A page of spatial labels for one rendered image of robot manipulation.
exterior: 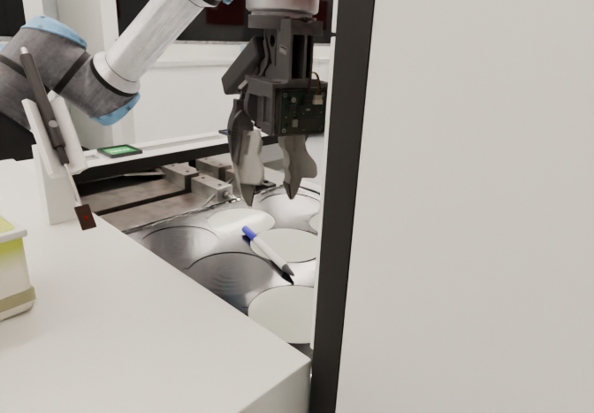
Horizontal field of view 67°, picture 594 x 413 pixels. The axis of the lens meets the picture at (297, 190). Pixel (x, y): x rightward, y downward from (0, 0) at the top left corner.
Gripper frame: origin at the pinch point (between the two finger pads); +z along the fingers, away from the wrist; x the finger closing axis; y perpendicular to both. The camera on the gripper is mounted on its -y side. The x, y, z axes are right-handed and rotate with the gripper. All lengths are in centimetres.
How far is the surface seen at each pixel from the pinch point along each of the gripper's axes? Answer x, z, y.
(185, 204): -3.1, 10.7, -25.5
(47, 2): -3, -31, -422
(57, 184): -22.6, -2.2, -4.8
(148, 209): -9.3, 10.7, -26.0
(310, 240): 7.2, 8.6, -0.7
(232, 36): 146, -11, -373
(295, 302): -2.1, 8.7, 11.3
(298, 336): -4.6, 8.7, 16.3
